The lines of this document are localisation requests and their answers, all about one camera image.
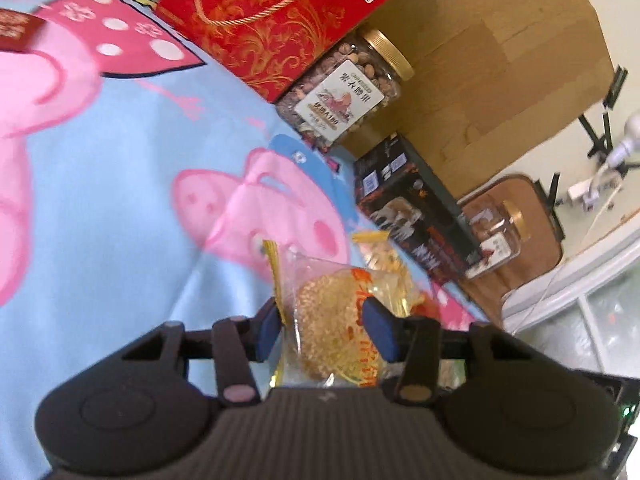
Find cashew jar gold lid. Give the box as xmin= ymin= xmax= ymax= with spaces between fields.
xmin=275 ymin=30 xmax=415 ymax=153

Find white plug adapter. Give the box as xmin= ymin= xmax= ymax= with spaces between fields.
xmin=606 ymin=112 xmax=640 ymax=168

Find blue pink printed blanket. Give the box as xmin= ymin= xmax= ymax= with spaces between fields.
xmin=0 ymin=0 xmax=491 ymax=480

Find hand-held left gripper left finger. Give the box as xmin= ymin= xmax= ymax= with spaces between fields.
xmin=120 ymin=299 xmax=283 ymax=408

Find clear yellow snack packet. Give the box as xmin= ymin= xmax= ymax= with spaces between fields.
xmin=350 ymin=230 xmax=443 ymax=321

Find black tape strips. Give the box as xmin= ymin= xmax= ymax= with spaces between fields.
xmin=577 ymin=65 xmax=630 ymax=161

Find black printed box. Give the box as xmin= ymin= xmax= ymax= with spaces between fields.
xmin=352 ymin=132 xmax=483 ymax=286

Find wooden headboard panel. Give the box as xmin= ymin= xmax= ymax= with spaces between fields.
xmin=345 ymin=0 xmax=616 ymax=201

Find pecan jar gold lid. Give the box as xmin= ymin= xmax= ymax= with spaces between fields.
xmin=460 ymin=195 xmax=531 ymax=281

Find white power strip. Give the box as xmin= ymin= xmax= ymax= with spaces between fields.
xmin=567 ymin=180 xmax=601 ymax=211

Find white cable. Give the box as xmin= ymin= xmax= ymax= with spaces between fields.
xmin=500 ymin=167 xmax=640 ymax=316

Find window frame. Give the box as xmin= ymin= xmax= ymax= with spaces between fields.
xmin=502 ymin=240 xmax=640 ymax=376

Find red gift box gold print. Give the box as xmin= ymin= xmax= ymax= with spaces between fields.
xmin=155 ymin=0 xmax=393 ymax=103

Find dark red box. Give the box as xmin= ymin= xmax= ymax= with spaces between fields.
xmin=0 ymin=9 xmax=46 ymax=53

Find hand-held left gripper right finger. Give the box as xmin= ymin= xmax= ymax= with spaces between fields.
xmin=361 ymin=297 xmax=532 ymax=406

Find clear yellow round cake packet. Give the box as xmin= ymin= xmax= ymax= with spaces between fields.
xmin=262 ymin=240 xmax=426 ymax=391

